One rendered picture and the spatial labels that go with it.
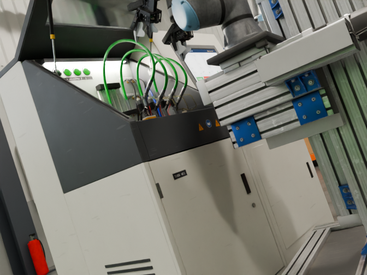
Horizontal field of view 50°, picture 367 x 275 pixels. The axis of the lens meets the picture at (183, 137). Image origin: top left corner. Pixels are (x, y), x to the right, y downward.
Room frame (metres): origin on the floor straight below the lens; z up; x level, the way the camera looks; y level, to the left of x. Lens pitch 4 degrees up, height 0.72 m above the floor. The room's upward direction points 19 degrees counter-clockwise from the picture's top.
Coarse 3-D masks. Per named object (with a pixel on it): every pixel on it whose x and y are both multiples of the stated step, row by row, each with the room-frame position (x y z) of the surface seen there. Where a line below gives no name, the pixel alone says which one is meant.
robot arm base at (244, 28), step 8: (240, 16) 1.29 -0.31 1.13; (248, 16) 1.30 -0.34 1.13; (224, 24) 1.32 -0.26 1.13; (232, 24) 1.30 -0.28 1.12; (240, 24) 1.29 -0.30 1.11; (248, 24) 1.29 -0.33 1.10; (256, 24) 1.31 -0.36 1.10; (224, 32) 1.33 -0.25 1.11; (232, 32) 1.30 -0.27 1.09; (240, 32) 1.29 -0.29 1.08; (248, 32) 1.29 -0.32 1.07; (256, 32) 1.29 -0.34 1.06; (224, 40) 1.34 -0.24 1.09; (232, 40) 1.30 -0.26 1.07; (240, 40) 1.28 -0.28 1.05; (224, 48) 1.34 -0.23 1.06
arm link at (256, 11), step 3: (252, 0) 1.91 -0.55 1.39; (255, 0) 1.89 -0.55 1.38; (252, 3) 1.92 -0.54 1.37; (255, 3) 1.89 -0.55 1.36; (255, 6) 1.90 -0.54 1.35; (258, 6) 1.88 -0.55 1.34; (255, 9) 1.90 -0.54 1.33; (258, 9) 1.88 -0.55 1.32; (255, 12) 1.90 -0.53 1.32; (258, 12) 1.88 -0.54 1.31; (255, 15) 1.90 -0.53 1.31; (255, 18) 1.88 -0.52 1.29; (258, 21) 1.87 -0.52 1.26
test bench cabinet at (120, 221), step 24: (144, 168) 1.48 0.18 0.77; (72, 192) 1.81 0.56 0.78; (96, 192) 1.70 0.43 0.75; (120, 192) 1.60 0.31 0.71; (144, 192) 1.51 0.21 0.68; (72, 216) 1.85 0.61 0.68; (96, 216) 1.73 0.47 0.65; (120, 216) 1.63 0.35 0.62; (144, 216) 1.54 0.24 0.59; (96, 240) 1.77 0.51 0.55; (120, 240) 1.66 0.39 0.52; (144, 240) 1.57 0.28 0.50; (168, 240) 1.49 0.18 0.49; (96, 264) 1.80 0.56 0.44; (120, 264) 1.69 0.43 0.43; (144, 264) 1.60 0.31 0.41; (168, 264) 1.51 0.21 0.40
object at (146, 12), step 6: (144, 0) 1.59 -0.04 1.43; (150, 0) 1.57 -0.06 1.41; (156, 0) 1.57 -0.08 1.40; (144, 6) 1.61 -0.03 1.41; (150, 6) 1.58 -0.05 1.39; (156, 6) 1.58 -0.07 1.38; (138, 12) 1.62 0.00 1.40; (144, 12) 1.60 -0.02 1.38; (150, 12) 1.60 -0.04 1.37; (156, 12) 1.60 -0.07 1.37; (144, 18) 1.63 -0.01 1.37; (150, 18) 1.62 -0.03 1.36; (156, 18) 1.63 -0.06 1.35
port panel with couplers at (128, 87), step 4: (116, 76) 2.23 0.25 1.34; (124, 76) 2.27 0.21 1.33; (128, 76) 2.30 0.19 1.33; (132, 76) 2.32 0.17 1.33; (124, 80) 2.22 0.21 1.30; (132, 80) 2.31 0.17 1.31; (120, 84) 2.24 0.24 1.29; (124, 84) 2.26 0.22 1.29; (128, 84) 2.28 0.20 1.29; (120, 88) 2.23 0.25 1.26; (128, 88) 2.27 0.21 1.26; (132, 88) 2.30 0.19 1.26; (136, 88) 2.32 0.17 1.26; (128, 92) 2.27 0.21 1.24; (132, 92) 2.29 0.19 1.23; (136, 92) 2.31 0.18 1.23; (128, 96) 2.23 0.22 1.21; (132, 96) 2.28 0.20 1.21; (132, 100) 2.27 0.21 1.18; (132, 104) 2.27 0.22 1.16; (132, 108) 2.26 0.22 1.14; (136, 108) 2.28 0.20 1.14; (136, 116) 2.26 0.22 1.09; (136, 120) 2.26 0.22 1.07
